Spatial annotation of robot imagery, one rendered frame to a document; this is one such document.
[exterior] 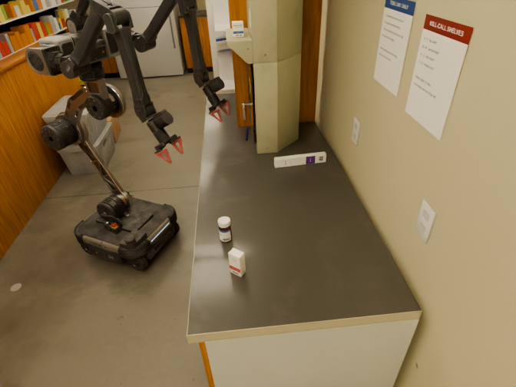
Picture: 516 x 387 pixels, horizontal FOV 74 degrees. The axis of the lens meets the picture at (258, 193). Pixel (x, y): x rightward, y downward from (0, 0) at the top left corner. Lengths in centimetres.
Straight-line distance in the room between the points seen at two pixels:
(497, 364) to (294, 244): 67
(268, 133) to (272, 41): 45
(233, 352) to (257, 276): 24
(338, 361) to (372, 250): 39
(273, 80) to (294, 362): 120
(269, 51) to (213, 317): 115
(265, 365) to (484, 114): 95
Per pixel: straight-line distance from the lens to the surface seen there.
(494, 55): 90
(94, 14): 163
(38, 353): 250
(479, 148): 92
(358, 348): 126
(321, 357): 126
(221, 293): 115
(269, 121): 178
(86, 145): 272
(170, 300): 240
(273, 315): 109
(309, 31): 208
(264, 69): 169
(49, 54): 193
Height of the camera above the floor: 183
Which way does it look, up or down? 35 degrees down
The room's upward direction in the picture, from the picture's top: 3 degrees counter-clockwise
